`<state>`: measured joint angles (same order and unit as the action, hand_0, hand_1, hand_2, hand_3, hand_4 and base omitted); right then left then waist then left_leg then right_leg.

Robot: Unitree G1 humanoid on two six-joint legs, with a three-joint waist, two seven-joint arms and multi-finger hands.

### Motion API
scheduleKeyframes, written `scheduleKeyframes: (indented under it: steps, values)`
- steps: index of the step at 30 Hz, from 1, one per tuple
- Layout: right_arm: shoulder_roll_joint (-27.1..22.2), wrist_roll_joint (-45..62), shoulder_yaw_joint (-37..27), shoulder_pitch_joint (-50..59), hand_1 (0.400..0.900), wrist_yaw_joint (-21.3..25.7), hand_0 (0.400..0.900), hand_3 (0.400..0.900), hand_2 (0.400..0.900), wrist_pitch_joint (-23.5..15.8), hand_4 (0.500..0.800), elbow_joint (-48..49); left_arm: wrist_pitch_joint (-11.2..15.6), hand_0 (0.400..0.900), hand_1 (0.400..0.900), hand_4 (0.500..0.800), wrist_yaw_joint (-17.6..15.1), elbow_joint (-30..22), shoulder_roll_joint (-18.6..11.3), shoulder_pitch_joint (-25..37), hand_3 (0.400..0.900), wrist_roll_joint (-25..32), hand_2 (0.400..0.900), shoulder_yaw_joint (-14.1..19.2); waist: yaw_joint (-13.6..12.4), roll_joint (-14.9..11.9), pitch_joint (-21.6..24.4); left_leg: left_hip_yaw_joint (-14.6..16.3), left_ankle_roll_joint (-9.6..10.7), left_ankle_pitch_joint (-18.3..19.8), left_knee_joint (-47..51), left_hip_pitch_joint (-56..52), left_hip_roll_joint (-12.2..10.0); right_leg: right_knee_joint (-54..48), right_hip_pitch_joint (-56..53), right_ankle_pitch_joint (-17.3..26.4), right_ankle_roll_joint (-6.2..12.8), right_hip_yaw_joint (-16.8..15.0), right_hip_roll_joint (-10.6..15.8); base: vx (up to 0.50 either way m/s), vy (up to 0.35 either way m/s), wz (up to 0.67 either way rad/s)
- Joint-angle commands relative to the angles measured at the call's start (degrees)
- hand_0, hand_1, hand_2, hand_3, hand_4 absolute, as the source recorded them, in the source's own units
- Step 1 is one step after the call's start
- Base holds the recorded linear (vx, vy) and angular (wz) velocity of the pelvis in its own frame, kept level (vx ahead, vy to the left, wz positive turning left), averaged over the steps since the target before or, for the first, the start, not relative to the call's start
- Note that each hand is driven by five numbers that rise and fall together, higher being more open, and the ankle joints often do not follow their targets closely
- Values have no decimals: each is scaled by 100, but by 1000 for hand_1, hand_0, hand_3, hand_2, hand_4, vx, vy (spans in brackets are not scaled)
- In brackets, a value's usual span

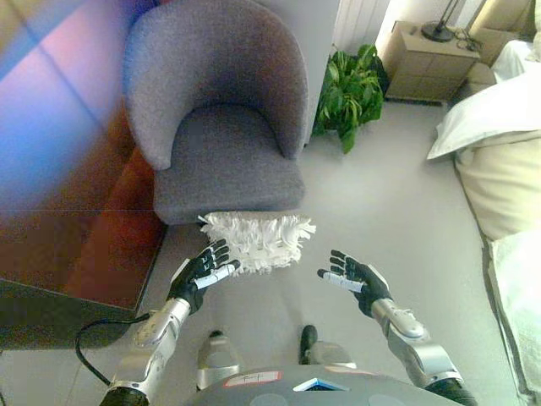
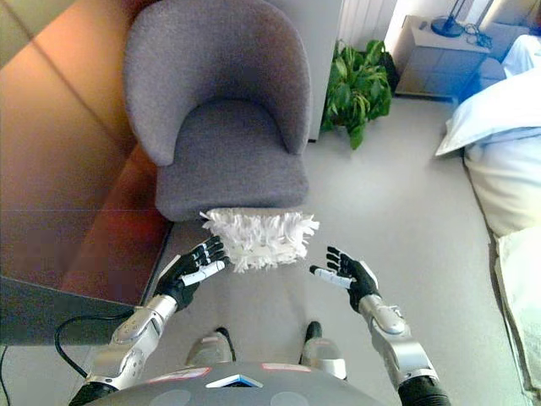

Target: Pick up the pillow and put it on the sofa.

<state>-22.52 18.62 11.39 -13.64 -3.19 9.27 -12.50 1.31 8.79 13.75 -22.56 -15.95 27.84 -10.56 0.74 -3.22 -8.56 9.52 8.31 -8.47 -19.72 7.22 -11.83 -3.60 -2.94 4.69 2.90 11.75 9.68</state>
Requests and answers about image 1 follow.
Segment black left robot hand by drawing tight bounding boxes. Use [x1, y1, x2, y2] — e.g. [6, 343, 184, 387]
[167, 239, 242, 316]

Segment silver robot leg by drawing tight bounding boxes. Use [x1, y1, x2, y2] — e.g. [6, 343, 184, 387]
[195, 330, 242, 391]
[298, 324, 357, 370]

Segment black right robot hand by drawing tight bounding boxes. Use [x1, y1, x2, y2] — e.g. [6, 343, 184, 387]
[317, 249, 395, 317]

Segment grey robot torso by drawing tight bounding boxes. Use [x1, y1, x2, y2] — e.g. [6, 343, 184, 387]
[190, 365, 462, 406]

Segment grey fabric armchair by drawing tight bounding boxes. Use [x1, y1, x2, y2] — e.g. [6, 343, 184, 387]
[123, 0, 309, 227]

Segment black lamp base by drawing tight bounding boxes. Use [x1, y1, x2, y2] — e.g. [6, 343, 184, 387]
[421, 0, 464, 43]

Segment white bed pillow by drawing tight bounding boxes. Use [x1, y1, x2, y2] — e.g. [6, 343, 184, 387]
[426, 69, 541, 161]

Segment beige wooden nightstand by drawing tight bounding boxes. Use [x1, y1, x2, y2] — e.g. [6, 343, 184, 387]
[375, 19, 483, 102]

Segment black cord on nightstand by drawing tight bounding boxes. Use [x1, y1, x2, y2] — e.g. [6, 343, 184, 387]
[454, 25, 484, 52]

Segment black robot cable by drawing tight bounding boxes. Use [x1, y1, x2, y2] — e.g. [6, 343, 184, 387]
[74, 313, 150, 387]

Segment silver left robot leg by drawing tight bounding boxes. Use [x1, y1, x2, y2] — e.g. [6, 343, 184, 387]
[195, 330, 242, 391]

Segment white bed with bedding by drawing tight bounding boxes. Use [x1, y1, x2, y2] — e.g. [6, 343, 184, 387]
[426, 40, 541, 398]

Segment silver right robot leg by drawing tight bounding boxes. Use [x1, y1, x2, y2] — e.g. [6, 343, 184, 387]
[298, 324, 357, 370]

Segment white fringed mop head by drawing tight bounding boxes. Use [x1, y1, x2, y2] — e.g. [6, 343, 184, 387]
[197, 212, 317, 276]

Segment green potted plant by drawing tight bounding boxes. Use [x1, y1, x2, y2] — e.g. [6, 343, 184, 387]
[313, 44, 389, 155]

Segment dark wooden cabinet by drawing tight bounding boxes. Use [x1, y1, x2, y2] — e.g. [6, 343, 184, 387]
[0, 101, 167, 351]

